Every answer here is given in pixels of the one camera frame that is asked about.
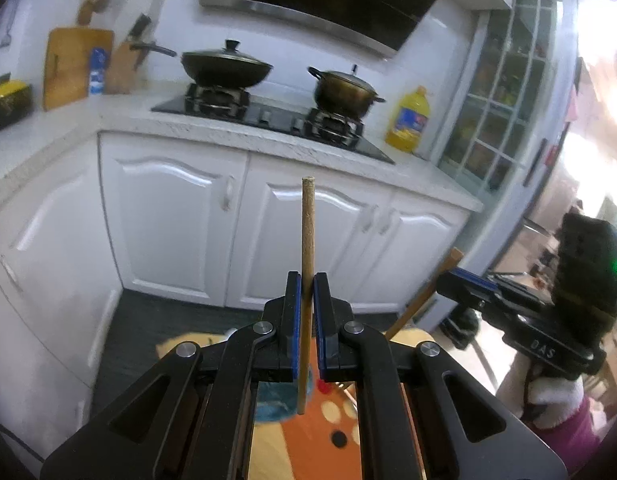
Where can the metal stock pot with lid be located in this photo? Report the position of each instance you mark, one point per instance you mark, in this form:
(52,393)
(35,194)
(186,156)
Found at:
(341,92)

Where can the wooden chopstick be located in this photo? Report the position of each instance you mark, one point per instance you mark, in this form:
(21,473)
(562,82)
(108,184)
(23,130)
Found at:
(418,302)
(307,235)

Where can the white kitchen countertop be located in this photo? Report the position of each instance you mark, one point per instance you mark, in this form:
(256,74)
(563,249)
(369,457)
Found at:
(138,122)

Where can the yellow cooking oil bottle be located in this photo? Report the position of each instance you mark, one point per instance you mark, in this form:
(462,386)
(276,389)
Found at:
(408,122)

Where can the white cabinet door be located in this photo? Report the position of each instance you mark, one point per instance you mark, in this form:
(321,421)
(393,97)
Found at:
(338,230)
(53,270)
(428,240)
(173,215)

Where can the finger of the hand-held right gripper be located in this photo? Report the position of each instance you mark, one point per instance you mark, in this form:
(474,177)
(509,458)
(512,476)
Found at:
(463,290)

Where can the glass paned door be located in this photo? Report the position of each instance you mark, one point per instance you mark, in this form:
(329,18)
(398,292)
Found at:
(503,95)

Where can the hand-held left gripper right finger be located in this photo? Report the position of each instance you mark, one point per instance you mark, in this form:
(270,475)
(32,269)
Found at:
(319,320)

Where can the black gas stove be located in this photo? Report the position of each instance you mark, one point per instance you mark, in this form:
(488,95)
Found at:
(273,115)

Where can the blue white bottle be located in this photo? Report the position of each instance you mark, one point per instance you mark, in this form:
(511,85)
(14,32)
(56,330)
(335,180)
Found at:
(98,75)

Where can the black and yellow pot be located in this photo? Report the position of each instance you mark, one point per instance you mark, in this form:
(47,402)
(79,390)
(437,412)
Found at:
(8,105)

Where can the white cup with teal inside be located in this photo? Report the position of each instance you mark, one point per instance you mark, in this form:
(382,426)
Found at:
(273,405)

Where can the black wok with lid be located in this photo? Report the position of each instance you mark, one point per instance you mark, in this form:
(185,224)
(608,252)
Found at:
(223,67)

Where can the person's right forearm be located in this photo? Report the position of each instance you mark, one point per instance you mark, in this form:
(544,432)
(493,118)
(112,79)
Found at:
(558,410)

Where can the wooden knife block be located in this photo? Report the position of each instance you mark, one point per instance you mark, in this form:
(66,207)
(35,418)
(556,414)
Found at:
(123,67)

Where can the wooden cutting board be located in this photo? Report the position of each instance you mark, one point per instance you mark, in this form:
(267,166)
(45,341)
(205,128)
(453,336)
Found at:
(71,67)

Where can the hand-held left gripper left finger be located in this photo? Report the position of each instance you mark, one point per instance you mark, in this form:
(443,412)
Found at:
(296,320)

